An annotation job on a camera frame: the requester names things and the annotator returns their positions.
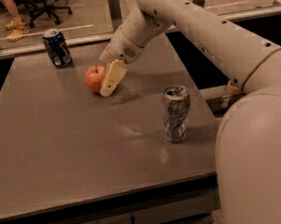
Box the silver redbull can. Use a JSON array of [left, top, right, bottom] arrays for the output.
[[162, 85, 191, 143]]

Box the black office chair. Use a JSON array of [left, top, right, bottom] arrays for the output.
[[15, 0, 73, 27]]

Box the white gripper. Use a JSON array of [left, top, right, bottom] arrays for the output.
[[100, 28, 146, 97]]

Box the yellow shoe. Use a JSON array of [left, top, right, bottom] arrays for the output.
[[7, 28, 29, 43], [5, 19, 27, 31]]

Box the yellow shoe far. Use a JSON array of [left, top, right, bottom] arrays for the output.
[[5, 19, 27, 31]]

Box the orange tape roll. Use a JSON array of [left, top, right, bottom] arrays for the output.
[[227, 81, 242, 95]]

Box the person leg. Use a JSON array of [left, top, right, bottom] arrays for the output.
[[0, 0, 20, 18]]

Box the blue pepsi can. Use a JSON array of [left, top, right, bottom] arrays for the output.
[[42, 28, 72, 68]]

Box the yellow shoe near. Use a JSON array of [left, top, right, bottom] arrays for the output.
[[7, 28, 29, 43]]

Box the metal bracket middle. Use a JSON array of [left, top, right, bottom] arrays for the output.
[[107, 0, 123, 31]]

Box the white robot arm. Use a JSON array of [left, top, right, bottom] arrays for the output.
[[100, 0, 281, 224]]

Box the red apple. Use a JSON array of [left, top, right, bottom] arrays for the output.
[[84, 65, 106, 94]]

